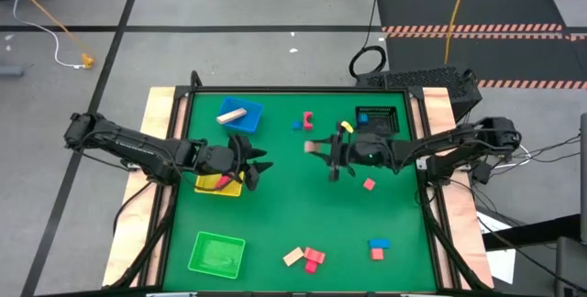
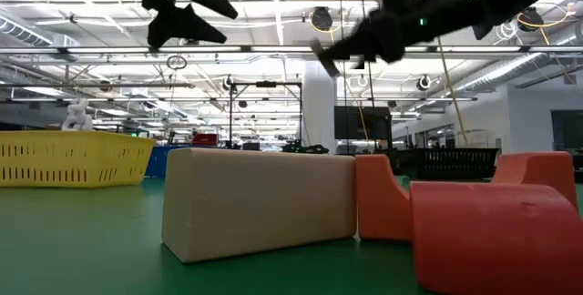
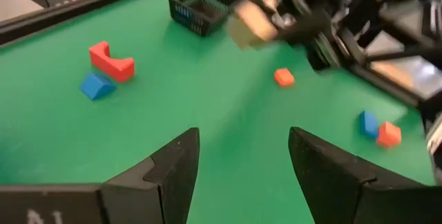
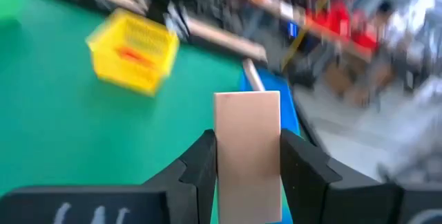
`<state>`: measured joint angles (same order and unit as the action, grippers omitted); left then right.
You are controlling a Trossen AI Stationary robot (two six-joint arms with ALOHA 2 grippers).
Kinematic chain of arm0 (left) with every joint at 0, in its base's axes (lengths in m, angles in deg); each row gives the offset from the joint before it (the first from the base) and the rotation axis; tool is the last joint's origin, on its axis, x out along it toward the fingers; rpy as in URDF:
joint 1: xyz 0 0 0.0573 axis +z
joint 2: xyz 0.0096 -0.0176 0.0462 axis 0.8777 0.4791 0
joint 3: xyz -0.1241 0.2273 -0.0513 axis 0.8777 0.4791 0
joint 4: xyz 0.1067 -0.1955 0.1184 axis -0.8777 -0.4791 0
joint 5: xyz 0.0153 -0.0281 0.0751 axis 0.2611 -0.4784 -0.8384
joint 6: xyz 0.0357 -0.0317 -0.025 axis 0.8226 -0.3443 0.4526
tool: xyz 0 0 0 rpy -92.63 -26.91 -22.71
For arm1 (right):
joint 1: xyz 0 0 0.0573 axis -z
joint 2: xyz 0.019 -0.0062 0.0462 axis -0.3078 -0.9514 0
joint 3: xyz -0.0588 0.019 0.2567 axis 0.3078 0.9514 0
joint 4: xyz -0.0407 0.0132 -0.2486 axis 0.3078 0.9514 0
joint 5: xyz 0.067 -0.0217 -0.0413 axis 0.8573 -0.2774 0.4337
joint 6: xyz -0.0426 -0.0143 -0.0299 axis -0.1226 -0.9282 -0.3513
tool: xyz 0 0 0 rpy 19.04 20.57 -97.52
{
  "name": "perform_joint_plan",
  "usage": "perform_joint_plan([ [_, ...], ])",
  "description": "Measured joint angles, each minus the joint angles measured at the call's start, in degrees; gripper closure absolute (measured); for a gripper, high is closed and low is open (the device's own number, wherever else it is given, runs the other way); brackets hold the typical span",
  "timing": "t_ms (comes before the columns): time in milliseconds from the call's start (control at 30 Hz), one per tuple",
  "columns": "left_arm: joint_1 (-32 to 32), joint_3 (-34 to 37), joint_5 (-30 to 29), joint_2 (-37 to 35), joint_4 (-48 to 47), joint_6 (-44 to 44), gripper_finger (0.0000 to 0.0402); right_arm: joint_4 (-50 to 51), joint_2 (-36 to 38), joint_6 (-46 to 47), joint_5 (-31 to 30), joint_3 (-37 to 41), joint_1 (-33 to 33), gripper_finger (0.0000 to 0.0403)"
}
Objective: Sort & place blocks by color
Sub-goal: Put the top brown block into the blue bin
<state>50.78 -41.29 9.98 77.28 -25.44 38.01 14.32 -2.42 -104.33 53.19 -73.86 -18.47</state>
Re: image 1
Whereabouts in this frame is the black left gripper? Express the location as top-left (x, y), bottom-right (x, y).
top-left (196, 134), bottom-right (275, 193)

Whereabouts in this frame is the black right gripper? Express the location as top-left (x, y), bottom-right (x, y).
top-left (315, 121), bottom-right (396, 183)

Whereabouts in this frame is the long natural wood block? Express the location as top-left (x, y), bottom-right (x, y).
top-left (216, 107), bottom-right (249, 126)

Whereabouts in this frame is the light red arch block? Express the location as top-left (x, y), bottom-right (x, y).
top-left (303, 247), bottom-right (327, 265)

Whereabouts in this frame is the thick natural wood block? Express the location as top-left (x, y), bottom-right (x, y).
top-left (282, 247), bottom-right (305, 268)

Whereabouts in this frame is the yellow plastic basket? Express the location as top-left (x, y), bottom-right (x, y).
top-left (194, 170), bottom-right (246, 198)

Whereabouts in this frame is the blue plastic basket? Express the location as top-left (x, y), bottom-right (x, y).
top-left (216, 96), bottom-right (265, 135)

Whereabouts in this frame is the black plastic basket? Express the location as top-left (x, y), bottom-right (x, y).
top-left (354, 105), bottom-right (401, 137)

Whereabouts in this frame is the green plastic basket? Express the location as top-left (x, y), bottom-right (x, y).
top-left (187, 231), bottom-right (247, 281)

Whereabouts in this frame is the wooden side board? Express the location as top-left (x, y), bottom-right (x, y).
top-left (410, 86), bottom-right (495, 289)
top-left (101, 86), bottom-right (189, 288)

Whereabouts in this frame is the black power adapter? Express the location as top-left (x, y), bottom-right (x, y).
top-left (471, 161), bottom-right (493, 185)

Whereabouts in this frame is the white paper sheet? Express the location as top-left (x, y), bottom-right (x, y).
top-left (476, 212), bottom-right (517, 285)

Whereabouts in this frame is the black floor bar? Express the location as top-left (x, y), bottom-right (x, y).
top-left (481, 214), bottom-right (581, 251)

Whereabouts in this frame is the black striped floor mat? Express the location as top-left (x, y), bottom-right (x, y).
top-left (375, 0), bottom-right (587, 91)

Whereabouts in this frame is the grey flat object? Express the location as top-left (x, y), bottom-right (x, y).
top-left (0, 63), bottom-right (25, 77)

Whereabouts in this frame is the dark grey box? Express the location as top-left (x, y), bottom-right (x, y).
top-left (554, 236), bottom-right (587, 297)

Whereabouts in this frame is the black coiled cable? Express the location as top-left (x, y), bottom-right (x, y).
top-left (348, 0), bottom-right (389, 79)

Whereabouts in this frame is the yellow hanging cable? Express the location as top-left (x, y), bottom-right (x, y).
top-left (443, 0), bottom-right (474, 65)

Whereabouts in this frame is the orange cable with plug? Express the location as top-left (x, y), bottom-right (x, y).
top-left (0, 0), bottom-right (96, 70)

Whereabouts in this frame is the white floor cable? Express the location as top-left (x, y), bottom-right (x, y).
top-left (9, 0), bottom-right (86, 70)

